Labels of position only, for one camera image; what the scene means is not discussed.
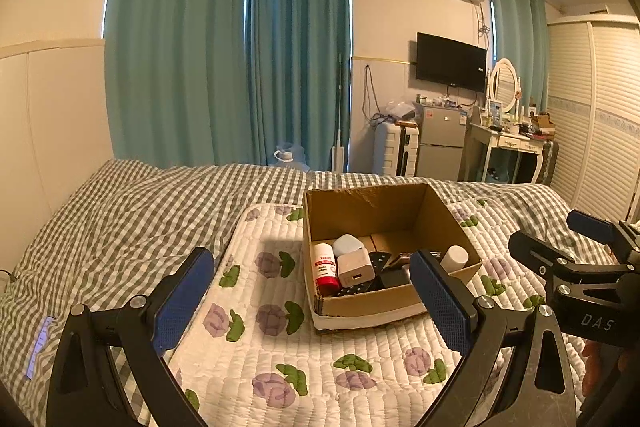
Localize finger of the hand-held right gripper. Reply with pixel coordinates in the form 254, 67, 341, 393
508, 231, 583, 282
567, 209, 640, 258

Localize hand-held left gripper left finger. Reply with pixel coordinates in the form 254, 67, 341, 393
45, 247, 216, 427

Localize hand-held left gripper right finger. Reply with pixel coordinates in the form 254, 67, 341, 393
410, 249, 581, 427

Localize plain white bottle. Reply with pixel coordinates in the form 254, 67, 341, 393
441, 245, 469, 273

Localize small black box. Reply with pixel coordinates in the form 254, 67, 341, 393
375, 268, 413, 292

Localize cardboard box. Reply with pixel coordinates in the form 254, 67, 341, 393
302, 183, 483, 333

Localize black remote control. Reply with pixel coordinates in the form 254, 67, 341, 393
334, 249, 393, 300

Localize white charger adapter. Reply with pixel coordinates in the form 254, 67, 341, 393
336, 252, 376, 290

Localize light blue earbuds case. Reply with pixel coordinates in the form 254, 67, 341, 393
332, 234, 370, 258

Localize white bottle with red cap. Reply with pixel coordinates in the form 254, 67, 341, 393
313, 243, 340, 298

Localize person's right hand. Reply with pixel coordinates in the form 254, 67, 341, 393
581, 339, 640, 410

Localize silver suitcase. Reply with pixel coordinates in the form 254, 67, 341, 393
540, 139, 560, 188

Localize grey checkered blanket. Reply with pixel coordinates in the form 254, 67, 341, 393
0, 158, 626, 427

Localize white louvered wardrobe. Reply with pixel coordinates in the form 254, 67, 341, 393
545, 14, 640, 228

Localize white dressing table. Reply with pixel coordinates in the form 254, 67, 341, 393
462, 122, 546, 185

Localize floral quilted mat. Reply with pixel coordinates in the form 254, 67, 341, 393
165, 202, 616, 427

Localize silver mini fridge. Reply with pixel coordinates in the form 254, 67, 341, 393
416, 104, 471, 180

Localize oval white vanity mirror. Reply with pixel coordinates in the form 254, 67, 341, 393
489, 58, 518, 114

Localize light blue suitcase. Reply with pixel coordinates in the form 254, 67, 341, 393
374, 122, 421, 178

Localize clear water jug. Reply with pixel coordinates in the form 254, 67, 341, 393
274, 144, 307, 172

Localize clear plastic bag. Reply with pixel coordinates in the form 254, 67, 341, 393
385, 101, 417, 124

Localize narrow teal curtain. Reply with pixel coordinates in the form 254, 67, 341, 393
487, 0, 549, 108

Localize wide teal curtain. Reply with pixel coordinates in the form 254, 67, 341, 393
103, 0, 261, 168

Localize black wall television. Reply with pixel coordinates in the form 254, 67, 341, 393
416, 33, 487, 92

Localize hanging wall cables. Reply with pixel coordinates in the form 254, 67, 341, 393
363, 66, 383, 125

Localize air conditioner cable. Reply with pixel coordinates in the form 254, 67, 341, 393
475, 2, 493, 35

